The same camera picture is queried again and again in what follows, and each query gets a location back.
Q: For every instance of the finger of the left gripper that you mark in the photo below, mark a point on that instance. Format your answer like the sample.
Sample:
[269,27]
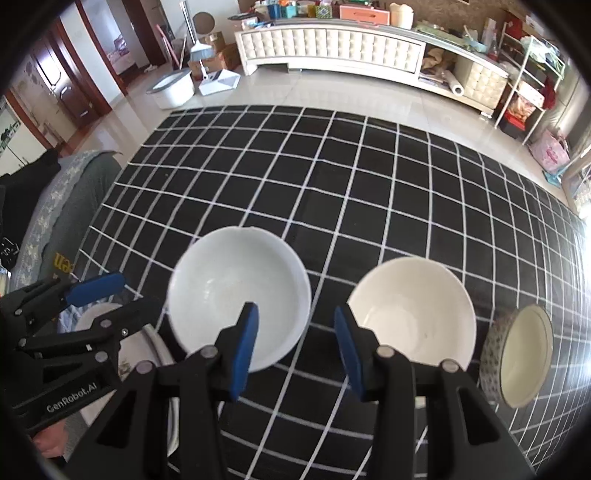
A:
[111,328]
[83,293]

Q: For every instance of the white metal shelf rack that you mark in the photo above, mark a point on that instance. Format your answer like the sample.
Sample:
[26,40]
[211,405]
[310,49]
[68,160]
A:
[536,70]

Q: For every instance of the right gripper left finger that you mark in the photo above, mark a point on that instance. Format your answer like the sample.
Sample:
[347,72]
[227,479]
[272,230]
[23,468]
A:
[162,422]

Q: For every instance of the white paper roll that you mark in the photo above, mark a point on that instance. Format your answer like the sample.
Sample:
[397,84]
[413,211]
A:
[455,86]

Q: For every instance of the white dustpan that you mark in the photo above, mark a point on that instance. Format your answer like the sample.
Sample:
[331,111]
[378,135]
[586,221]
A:
[219,81]

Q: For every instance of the white tufted tv cabinet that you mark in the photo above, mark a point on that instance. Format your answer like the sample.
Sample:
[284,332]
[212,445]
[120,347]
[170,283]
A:
[404,56]

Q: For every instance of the dark wooden door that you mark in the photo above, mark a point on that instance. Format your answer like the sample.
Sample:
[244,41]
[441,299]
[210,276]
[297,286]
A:
[53,93]

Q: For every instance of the grey queen cushion cover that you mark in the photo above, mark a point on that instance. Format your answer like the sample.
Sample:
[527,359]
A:
[62,217]

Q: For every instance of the pink gift bag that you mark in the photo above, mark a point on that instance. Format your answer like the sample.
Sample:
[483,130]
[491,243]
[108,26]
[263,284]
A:
[550,151]

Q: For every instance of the orange storage box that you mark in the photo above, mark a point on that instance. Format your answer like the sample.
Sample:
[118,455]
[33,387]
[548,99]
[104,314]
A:
[364,14]

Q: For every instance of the cream white bowl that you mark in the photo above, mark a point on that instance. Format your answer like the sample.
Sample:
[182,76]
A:
[418,307]

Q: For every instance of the white bowl red mark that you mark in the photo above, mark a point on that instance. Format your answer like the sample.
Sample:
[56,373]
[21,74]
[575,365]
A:
[227,268]

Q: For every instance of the white plastic bin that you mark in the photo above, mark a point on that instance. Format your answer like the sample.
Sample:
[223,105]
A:
[172,90]

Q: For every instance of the patterned floral bowl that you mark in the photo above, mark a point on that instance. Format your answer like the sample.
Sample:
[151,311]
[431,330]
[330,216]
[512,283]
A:
[517,356]

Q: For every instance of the person's left hand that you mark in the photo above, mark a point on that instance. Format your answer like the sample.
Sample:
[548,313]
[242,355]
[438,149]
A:
[51,442]

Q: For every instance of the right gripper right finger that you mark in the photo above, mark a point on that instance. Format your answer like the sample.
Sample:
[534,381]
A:
[466,439]

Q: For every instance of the black white checked tablecloth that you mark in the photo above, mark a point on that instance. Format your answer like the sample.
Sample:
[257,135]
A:
[349,192]

